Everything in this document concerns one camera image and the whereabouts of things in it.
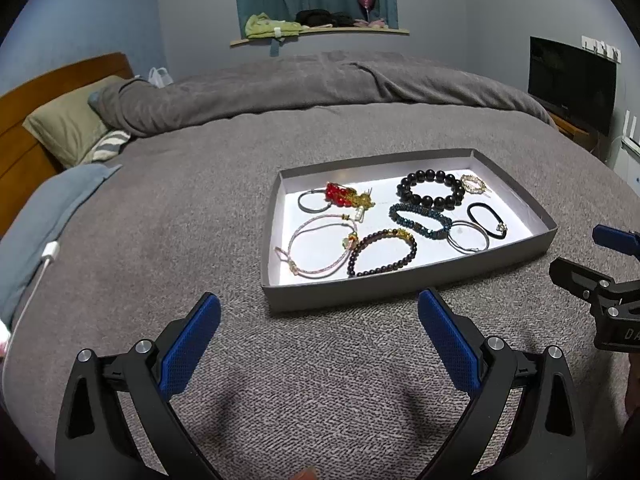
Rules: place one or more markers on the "olive green pillow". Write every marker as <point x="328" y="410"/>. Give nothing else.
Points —
<point x="65" y="120"/>

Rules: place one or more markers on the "white plastic bag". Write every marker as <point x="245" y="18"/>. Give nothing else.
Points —
<point x="160" y="77"/>

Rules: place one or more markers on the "pink cloth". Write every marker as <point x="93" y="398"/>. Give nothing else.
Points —
<point x="370" y="22"/>

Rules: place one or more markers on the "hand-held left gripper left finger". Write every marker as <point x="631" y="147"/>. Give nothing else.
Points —
<point x="192" y="347"/>

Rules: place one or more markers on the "pearl hair clip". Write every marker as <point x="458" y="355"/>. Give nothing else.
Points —
<point x="358" y="214"/>

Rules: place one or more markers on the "wooden screen stand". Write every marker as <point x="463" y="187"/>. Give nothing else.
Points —
<point x="575" y="130"/>

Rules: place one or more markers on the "wooden window sill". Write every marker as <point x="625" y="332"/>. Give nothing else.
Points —
<point x="340" y="34"/>

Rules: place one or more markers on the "black cloth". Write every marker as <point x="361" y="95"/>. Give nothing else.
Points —
<point x="320" y="17"/>

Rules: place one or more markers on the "wooden headboard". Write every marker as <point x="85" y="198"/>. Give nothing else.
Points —
<point x="30" y="125"/>

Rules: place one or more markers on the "grey folded duvet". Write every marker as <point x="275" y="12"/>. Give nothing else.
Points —
<point x="300" y="85"/>

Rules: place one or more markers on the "thin metal bangle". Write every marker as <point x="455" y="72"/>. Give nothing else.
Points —
<point x="467" y="250"/>

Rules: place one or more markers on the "striped pillow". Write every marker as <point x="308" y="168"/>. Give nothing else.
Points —
<point x="112" y="141"/>

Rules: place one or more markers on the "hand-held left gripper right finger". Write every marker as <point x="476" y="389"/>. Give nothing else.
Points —
<point x="447" y="342"/>

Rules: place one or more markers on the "white router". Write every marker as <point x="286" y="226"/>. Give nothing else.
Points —
<point x="631" y="132"/>

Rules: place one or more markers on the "black flat screen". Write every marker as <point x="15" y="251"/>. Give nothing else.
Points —
<point x="570" y="80"/>

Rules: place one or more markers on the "white box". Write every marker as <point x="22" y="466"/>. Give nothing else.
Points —
<point x="627" y="165"/>

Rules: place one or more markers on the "grey knit bed blanket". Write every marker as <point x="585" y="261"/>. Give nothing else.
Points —
<point x="175" y="220"/>

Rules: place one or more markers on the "grey cardboard tray box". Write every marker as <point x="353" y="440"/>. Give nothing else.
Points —
<point x="385" y="195"/>

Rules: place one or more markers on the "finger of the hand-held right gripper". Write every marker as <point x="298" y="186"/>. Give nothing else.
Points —
<point x="615" y="238"/>
<point x="575" y="272"/>

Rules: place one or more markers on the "light blue cloth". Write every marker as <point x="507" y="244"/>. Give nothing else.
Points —
<point x="45" y="205"/>

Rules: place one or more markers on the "green cloth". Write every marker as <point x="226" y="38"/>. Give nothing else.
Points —
<point x="262" y="25"/>

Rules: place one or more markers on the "white wall hooks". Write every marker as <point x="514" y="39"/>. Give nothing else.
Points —
<point x="602" y="50"/>

